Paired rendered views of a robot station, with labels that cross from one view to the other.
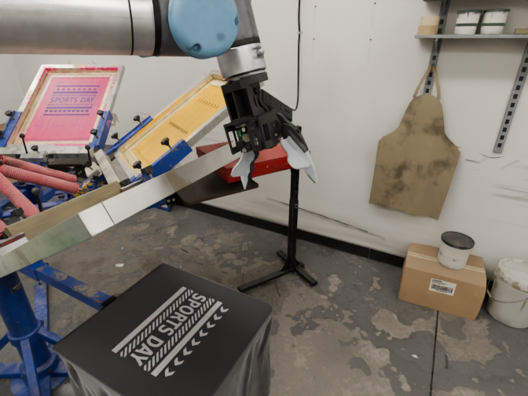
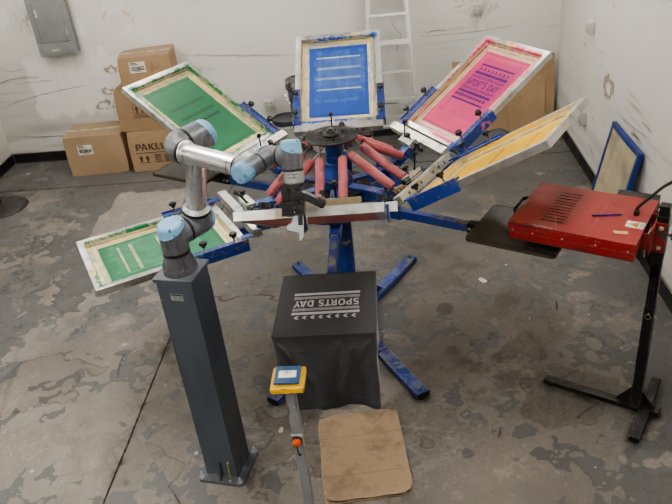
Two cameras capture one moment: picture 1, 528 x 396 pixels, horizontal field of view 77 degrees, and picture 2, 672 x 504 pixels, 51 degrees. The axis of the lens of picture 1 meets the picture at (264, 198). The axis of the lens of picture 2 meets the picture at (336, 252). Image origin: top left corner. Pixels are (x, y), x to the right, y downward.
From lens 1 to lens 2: 2.38 m
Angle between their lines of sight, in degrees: 59
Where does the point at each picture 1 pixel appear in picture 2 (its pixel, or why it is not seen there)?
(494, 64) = not seen: outside the picture
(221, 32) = (240, 178)
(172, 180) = (276, 213)
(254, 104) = (287, 196)
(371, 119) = not seen: outside the picture
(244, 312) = (359, 323)
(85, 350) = (288, 286)
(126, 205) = (250, 216)
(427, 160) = not seen: outside the picture
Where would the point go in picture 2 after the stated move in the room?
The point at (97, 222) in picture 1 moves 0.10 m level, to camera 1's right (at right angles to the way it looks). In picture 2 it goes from (237, 217) to (245, 227)
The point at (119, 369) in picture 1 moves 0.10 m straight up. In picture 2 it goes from (286, 302) to (283, 284)
